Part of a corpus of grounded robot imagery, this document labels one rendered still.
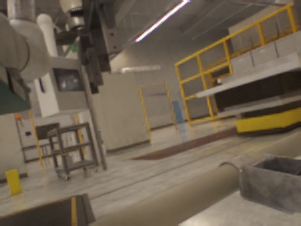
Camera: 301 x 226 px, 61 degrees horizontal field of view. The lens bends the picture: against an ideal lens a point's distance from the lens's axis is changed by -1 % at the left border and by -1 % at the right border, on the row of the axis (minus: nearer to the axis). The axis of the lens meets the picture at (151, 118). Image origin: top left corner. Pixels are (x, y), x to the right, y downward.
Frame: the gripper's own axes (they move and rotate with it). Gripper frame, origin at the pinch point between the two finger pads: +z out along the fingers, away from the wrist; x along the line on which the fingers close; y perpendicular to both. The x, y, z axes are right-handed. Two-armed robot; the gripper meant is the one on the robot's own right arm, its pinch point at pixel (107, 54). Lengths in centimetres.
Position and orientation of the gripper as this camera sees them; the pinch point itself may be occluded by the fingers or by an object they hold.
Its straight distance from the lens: 55.7
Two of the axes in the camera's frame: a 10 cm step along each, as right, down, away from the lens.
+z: 2.3, 9.7, -0.2
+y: -9.3, 2.1, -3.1
